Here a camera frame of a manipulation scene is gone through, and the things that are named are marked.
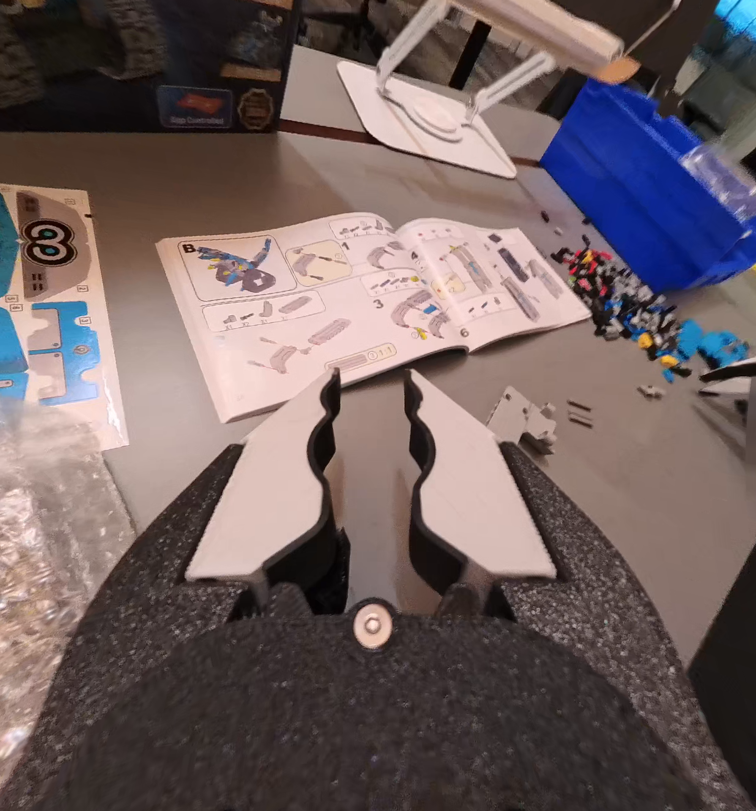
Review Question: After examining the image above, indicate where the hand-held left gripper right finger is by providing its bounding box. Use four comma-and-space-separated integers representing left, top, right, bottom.
403, 369, 558, 598

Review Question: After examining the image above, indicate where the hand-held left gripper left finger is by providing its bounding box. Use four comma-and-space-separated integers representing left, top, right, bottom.
184, 367, 342, 604

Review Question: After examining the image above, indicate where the blue grey sticker sheet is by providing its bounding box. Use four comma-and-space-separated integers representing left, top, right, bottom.
0, 182, 131, 452

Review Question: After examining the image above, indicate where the instruction booklet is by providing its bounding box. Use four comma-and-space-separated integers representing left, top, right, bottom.
155, 212, 593, 424

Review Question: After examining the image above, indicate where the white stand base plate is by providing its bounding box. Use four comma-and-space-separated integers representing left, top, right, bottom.
336, 0, 640, 180

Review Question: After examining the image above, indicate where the small clear plastic bag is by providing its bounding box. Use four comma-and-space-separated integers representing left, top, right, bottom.
679, 141, 756, 224

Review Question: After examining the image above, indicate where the dark toy kit box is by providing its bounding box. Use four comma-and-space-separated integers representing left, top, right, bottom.
0, 0, 300, 135

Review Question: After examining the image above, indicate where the pile of small building pins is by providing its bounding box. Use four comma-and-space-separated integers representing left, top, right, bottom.
546, 236, 697, 382

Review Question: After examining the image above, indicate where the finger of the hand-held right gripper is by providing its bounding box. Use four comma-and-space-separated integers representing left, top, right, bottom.
698, 357, 756, 397

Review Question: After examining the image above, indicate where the blue plastic bin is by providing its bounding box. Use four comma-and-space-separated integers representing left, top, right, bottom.
539, 79, 756, 296

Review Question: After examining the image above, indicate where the dark cloth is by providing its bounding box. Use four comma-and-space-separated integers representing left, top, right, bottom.
687, 514, 756, 811

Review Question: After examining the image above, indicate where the grey flat panel piece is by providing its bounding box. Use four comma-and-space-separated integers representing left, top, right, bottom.
485, 384, 532, 439

